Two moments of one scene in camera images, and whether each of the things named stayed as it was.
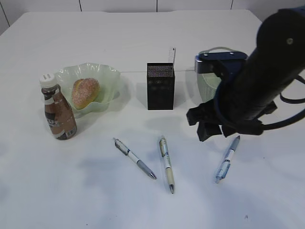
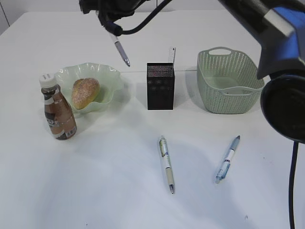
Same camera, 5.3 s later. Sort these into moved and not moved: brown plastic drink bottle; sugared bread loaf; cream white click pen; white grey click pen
Moved: white grey click pen
Not moved: cream white click pen; brown plastic drink bottle; sugared bread loaf
